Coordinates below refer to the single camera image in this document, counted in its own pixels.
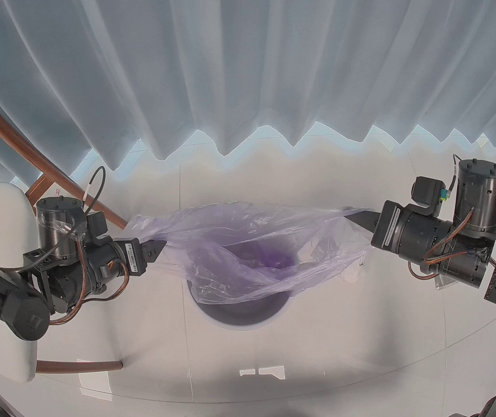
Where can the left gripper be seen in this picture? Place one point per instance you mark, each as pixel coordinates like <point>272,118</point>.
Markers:
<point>113,267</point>

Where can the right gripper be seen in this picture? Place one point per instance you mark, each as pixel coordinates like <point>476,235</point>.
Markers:
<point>413,235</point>

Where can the purple plastic bag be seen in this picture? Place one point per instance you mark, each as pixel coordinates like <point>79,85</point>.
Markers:
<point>213,228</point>

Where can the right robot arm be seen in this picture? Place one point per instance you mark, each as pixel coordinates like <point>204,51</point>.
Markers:
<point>478,206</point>

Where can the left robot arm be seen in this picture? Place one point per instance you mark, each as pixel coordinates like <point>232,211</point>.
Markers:
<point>22,306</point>

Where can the wooden chair with white cushions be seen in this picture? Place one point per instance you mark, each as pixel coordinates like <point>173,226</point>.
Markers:
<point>0,206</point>

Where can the pale blue curtain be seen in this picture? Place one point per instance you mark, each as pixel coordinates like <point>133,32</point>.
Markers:
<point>248,59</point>

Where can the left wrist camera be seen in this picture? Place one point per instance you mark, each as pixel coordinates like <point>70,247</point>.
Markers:
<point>96,228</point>

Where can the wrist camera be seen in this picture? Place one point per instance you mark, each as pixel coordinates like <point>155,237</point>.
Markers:
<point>96,228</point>
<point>426,193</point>

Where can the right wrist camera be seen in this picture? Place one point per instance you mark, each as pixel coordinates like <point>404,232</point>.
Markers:
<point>426,193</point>

